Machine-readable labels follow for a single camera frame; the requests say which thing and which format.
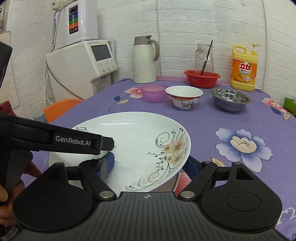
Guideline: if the white floral plate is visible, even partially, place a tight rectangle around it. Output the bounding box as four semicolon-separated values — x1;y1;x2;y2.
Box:
48;111;192;193

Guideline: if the purple plastic bowl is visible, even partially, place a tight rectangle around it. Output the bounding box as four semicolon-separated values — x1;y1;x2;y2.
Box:
139;84;168;103

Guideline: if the white red ceramic bowl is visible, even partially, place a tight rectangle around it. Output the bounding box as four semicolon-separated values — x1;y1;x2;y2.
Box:
165;85;204;110

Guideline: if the stainless steel bowl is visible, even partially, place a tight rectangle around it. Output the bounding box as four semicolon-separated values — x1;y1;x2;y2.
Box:
210;88;251;113

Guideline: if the person's left hand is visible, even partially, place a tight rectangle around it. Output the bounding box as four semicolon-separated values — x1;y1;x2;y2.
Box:
0;162;41;226

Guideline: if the grey cylinder bottle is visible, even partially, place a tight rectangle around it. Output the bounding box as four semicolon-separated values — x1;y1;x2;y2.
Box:
33;111;48;123

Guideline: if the orange plastic basin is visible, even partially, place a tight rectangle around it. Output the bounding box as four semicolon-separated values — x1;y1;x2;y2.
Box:
43;99;83;123

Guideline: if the purple floral tablecloth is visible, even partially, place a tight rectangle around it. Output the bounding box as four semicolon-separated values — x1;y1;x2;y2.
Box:
21;77;296;241

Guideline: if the white water dispenser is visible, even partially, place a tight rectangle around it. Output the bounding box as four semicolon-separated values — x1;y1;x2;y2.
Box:
46;40;118;101

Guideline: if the white thermos jug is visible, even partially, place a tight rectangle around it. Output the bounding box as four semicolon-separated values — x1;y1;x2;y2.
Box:
132;35;160;84

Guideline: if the red plastic basket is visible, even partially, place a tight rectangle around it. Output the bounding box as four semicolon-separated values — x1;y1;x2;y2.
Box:
184;70;221;88

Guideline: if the black stirring stick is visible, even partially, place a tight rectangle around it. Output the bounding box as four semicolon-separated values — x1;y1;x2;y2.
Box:
201;40;213;75

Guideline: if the green box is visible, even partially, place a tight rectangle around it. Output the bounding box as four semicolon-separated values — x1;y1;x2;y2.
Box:
283;97;296;116

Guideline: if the yellow detergent bottle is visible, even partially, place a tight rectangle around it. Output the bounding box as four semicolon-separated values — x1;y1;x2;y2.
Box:
230;43;260;92

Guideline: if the glass pitcher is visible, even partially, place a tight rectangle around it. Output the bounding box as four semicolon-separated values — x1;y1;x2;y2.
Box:
195;44;214;73

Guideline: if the white water purifier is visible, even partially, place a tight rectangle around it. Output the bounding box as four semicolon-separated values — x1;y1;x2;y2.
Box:
52;1;98;50

